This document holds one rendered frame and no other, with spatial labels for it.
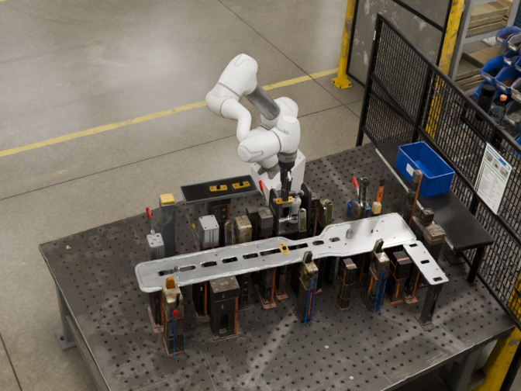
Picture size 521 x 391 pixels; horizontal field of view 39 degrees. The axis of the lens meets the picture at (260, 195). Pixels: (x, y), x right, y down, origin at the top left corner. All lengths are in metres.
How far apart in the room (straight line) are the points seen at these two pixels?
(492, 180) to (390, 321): 0.84
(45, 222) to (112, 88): 1.85
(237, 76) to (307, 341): 1.31
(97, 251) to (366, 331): 1.46
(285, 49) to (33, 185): 3.02
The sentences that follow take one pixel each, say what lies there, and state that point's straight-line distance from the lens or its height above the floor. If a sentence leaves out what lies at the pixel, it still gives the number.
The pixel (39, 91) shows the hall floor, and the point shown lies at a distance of 6.73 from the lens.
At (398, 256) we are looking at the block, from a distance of 3.60.
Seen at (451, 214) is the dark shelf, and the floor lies 1.03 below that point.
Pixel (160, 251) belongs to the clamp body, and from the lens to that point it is 3.45.
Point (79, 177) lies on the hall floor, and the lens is 5.63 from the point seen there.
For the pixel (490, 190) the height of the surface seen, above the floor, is 1.24.
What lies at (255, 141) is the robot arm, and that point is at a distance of 3.03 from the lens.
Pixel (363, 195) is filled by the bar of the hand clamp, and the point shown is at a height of 1.12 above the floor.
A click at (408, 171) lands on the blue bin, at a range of 3.98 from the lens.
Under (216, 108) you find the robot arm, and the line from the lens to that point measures 3.52.
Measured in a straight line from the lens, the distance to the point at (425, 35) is 5.81.
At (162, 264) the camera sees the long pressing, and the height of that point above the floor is 1.00.
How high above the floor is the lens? 3.38
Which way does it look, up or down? 39 degrees down
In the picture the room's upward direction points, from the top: 4 degrees clockwise
